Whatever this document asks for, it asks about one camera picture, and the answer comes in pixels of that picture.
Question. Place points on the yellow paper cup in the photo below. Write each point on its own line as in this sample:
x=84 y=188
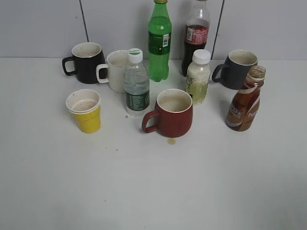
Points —
x=84 y=105

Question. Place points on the brown coffee bottle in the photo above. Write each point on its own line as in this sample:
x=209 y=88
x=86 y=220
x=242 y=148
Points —
x=246 y=102

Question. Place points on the red ceramic mug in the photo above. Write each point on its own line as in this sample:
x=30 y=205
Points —
x=172 y=115

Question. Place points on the clear water bottle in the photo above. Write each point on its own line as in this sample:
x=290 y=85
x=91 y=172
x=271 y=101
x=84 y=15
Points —
x=136 y=84

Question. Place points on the white cap milk bottle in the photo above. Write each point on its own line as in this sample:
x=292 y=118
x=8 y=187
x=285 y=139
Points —
x=198 y=75

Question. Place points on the white ceramic mug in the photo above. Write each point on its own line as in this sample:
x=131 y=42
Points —
x=116 y=67

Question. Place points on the black ceramic mug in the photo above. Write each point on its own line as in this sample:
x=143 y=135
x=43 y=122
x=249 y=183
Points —
x=86 y=57

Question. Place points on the green soda bottle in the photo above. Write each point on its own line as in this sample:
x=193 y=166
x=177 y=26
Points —
x=159 y=41

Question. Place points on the dark grey ceramic mug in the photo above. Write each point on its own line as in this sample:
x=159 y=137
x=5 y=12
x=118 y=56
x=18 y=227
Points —
x=233 y=71

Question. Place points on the cola bottle red label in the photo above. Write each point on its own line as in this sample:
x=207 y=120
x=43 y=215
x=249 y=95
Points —
x=196 y=32

